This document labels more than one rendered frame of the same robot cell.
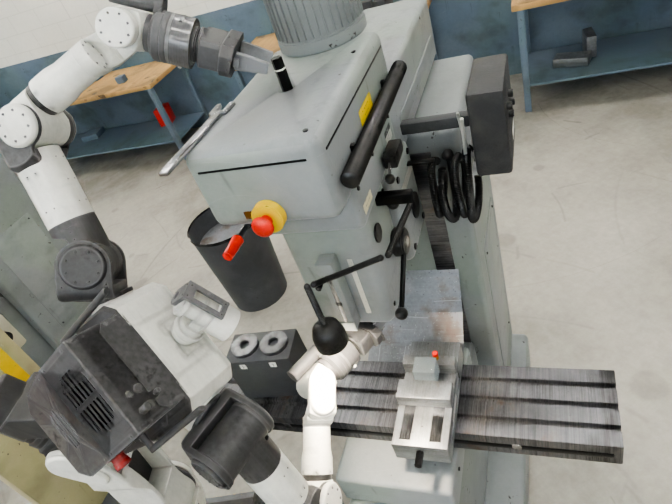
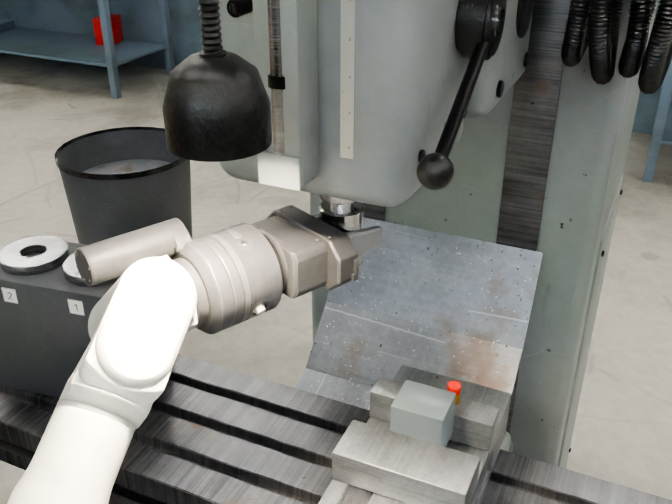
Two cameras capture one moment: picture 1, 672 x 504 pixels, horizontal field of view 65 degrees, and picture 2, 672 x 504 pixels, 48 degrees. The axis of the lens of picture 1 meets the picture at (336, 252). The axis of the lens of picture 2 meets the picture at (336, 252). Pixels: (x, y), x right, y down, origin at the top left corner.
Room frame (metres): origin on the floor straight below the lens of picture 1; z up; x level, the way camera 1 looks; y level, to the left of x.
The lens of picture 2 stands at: (0.31, 0.04, 1.60)
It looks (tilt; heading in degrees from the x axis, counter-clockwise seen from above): 29 degrees down; 355
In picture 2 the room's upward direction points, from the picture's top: straight up
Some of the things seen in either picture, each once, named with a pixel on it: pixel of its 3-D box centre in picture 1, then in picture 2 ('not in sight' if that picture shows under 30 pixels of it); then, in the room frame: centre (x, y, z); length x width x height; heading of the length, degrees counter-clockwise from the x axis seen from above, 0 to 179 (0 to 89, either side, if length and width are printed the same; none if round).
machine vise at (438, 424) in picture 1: (428, 392); (411, 475); (0.93, -0.10, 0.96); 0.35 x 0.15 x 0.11; 151
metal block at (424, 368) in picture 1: (426, 371); (422, 419); (0.95, -0.11, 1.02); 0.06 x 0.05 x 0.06; 61
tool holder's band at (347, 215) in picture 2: not in sight; (341, 209); (1.00, -0.03, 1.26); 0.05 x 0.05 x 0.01
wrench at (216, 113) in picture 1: (197, 136); not in sight; (0.93, 0.15, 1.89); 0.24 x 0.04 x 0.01; 150
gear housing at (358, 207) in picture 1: (326, 168); not in sight; (1.04, -0.05, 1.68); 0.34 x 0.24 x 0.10; 151
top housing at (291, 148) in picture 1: (302, 121); not in sight; (1.02, -0.03, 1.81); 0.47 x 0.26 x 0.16; 151
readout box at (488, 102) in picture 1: (494, 114); not in sight; (1.10, -0.47, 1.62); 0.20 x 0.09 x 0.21; 151
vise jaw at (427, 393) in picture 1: (425, 393); (405, 468); (0.90, -0.09, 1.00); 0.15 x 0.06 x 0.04; 61
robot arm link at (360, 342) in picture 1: (351, 344); (271, 263); (0.95, 0.05, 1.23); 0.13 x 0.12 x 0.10; 36
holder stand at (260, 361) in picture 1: (270, 363); (77, 318); (1.22, 0.33, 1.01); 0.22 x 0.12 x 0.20; 69
